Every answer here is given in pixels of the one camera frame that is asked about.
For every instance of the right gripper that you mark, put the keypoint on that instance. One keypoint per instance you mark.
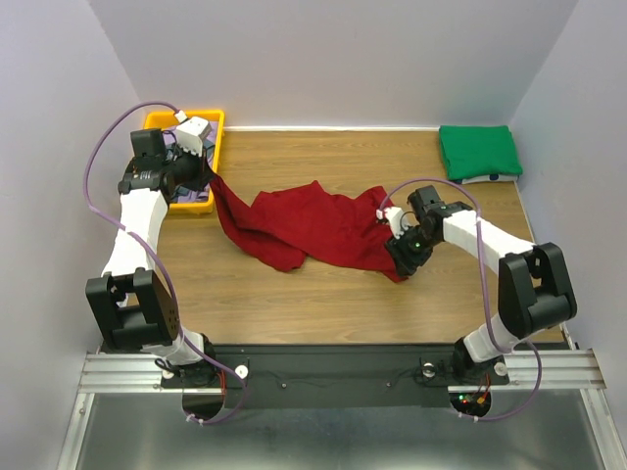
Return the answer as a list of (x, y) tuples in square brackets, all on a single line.
[(406, 263)]

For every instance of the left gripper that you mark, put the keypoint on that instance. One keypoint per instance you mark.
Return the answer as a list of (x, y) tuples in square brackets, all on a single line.
[(202, 173)]

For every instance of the red t shirt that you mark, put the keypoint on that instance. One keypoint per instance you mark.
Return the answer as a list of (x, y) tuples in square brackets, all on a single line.
[(284, 228)]

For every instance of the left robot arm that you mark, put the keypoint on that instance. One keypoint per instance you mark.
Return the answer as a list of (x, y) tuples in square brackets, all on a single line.
[(133, 300)]

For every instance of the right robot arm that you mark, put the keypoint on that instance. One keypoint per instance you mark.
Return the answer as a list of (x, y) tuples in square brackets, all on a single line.
[(534, 287)]

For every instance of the lavender t shirt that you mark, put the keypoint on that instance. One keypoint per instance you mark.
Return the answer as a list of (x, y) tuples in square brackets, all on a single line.
[(184, 195)]

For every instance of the yellow plastic bin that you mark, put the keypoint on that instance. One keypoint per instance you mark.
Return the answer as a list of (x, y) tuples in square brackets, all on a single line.
[(164, 119)]

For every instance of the folded green t shirt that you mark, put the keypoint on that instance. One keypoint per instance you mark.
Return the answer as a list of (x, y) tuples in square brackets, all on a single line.
[(478, 151)]

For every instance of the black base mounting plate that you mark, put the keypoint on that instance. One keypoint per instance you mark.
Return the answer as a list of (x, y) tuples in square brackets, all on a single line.
[(326, 376)]

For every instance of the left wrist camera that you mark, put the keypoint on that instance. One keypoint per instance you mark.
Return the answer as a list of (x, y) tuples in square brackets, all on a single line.
[(191, 132)]

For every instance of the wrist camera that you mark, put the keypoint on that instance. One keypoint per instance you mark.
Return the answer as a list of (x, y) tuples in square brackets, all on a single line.
[(191, 132), (395, 218)]

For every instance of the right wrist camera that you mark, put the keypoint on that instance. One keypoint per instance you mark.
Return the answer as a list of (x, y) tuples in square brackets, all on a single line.
[(395, 218)]

